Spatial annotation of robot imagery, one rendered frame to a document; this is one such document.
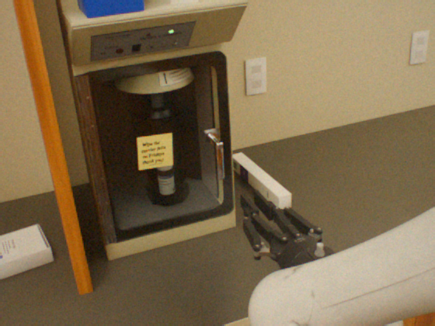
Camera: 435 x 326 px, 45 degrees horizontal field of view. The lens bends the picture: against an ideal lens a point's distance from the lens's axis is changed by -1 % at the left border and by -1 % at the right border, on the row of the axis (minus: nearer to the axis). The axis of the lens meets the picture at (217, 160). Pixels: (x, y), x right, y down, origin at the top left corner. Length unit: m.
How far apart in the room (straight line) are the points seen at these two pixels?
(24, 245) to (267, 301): 0.79
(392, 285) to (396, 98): 1.52
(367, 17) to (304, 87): 0.30
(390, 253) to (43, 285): 0.87
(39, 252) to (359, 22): 1.20
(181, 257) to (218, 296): 0.16
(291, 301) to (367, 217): 0.78
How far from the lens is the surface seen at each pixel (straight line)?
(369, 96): 1.95
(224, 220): 1.31
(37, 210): 1.52
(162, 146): 1.14
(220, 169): 1.16
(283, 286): 0.64
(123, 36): 0.98
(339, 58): 1.82
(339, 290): 0.58
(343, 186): 1.50
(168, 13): 0.96
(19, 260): 1.29
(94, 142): 1.11
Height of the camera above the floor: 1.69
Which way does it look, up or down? 27 degrees down
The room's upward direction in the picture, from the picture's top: 4 degrees counter-clockwise
